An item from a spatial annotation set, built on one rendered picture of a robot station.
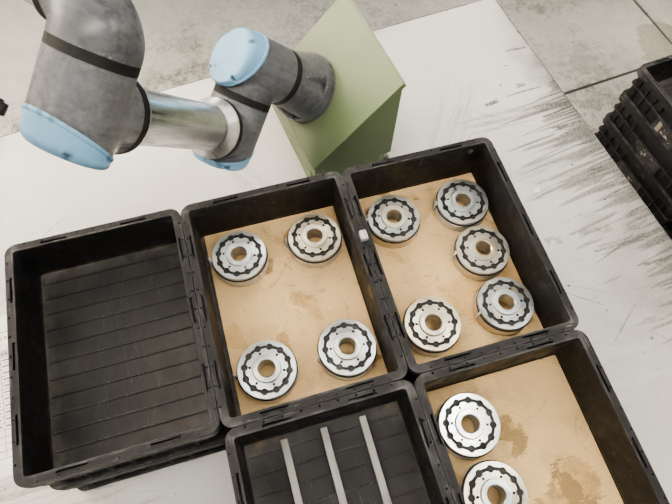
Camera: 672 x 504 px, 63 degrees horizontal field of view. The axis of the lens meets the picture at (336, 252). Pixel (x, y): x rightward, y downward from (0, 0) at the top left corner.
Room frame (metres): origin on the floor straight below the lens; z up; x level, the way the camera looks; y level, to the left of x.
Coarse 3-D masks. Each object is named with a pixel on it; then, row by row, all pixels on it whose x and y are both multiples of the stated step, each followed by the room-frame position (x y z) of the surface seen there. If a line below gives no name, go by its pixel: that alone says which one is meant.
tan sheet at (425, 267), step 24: (408, 192) 0.59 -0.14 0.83; (432, 192) 0.60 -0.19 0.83; (432, 216) 0.54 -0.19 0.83; (432, 240) 0.49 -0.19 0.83; (384, 264) 0.43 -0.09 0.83; (408, 264) 0.43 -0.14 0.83; (432, 264) 0.43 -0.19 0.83; (408, 288) 0.38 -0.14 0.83; (432, 288) 0.39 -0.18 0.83; (456, 288) 0.39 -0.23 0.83; (480, 336) 0.30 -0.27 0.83; (504, 336) 0.30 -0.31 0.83
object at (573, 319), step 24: (456, 144) 0.64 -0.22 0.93; (480, 144) 0.65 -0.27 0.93; (360, 168) 0.58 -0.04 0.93; (504, 168) 0.59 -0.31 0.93; (360, 216) 0.48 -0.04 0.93; (528, 216) 0.49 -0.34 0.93; (384, 288) 0.34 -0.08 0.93; (528, 336) 0.27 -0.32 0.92; (408, 360) 0.22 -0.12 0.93; (432, 360) 0.22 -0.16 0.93; (456, 360) 0.22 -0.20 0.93
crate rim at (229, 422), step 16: (320, 176) 0.56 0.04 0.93; (336, 176) 0.56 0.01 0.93; (240, 192) 0.51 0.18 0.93; (256, 192) 0.51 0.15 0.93; (272, 192) 0.52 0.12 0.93; (192, 208) 0.47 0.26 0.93; (208, 208) 0.48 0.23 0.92; (352, 208) 0.49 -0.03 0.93; (352, 224) 0.46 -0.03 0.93; (192, 240) 0.41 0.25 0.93; (192, 256) 0.38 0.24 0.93; (368, 256) 0.40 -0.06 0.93; (192, 272) 0.35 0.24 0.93; (368, 272) 0.37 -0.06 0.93; (384, 304) 0.31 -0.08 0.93; (208, 320) 0.27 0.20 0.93; (384, 320) 0.28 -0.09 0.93; (208, 336) 0.24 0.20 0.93; (208, 352) 0.22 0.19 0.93; (400, 352) 0.23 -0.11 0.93; (400, 368) 0.21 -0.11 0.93; (352, 384) 0.18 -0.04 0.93; (368, 384) 0.18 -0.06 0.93; (224, 400) 0.14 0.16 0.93; (304, 400) 0.15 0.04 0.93; (320, 400) 0.15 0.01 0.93; (224, 416) 0.12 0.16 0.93; (240, 416) 0.12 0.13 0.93; (256, 416) 0.12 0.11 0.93; (272, 416) 0.12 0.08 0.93
